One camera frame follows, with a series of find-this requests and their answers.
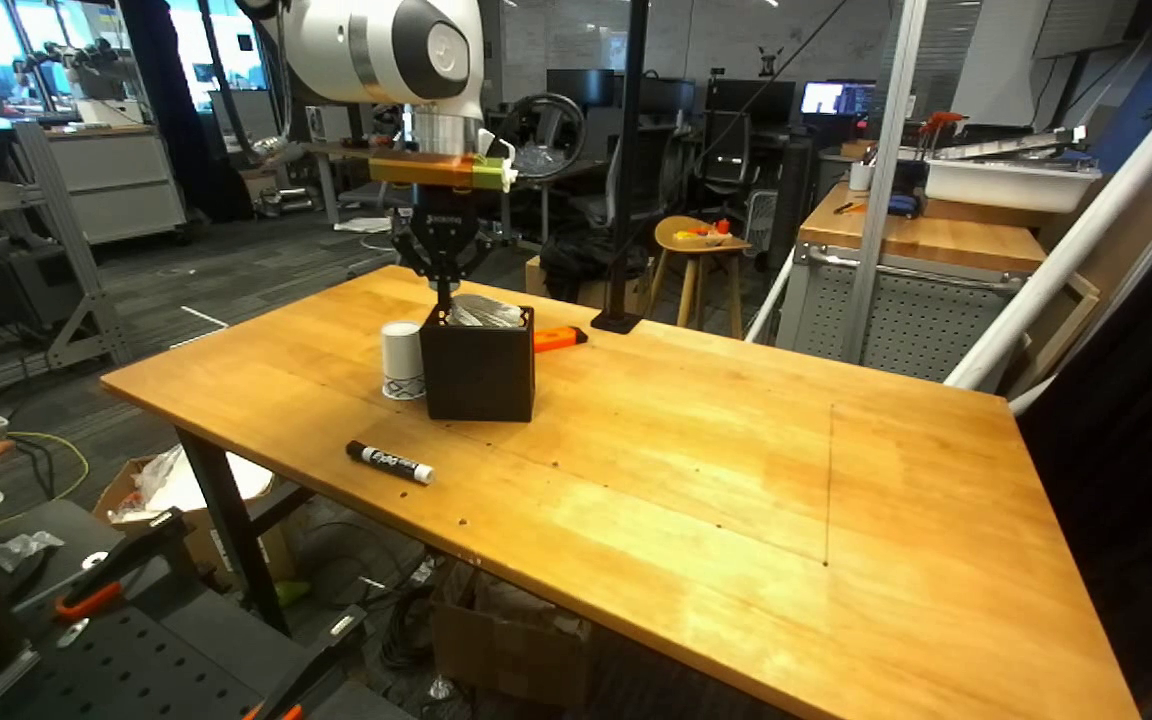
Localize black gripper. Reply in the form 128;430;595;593
393;184;489;324

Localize black perforated box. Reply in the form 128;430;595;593
416;297;541;430

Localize cardboard box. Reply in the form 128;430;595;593
430;598;595;718

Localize white paper cup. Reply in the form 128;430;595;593
377;322;432;408

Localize black dry-erase marker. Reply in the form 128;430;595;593
343;436;439;487

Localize black pole with base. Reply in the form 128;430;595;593
588;0;658;335

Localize round wooden stool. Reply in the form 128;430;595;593
646;211;752;335

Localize small orange yellow object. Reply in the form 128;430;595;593
669;215;739;247

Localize thin white pole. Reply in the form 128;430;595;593
743;246;805;348

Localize black table leg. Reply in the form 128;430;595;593
174;432;317;638

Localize white plastic bag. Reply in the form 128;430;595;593
92;439;275;532

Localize white cabinet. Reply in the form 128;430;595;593
42;124;189;247

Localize grey metal shelving unit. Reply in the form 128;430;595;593
0;116;131;408

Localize computer monitor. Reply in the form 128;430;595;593
797;77;882;124

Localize wooden workbench with grey panel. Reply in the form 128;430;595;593
774;182;1101;389

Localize black perforated panel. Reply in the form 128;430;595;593
0;603;327;720

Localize white plastic bin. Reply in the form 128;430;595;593
920;150;1103;215

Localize thick white beam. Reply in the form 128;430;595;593
946;53;1152;398

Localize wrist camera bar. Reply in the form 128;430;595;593
365;150;525;197

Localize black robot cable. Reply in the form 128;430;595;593
502;88;592;184

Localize yellow cable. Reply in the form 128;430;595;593
0;430;98;514

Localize white metal frame post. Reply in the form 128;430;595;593
841;0;934;368

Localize orange-handled tool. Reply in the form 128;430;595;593
54;514;189;627

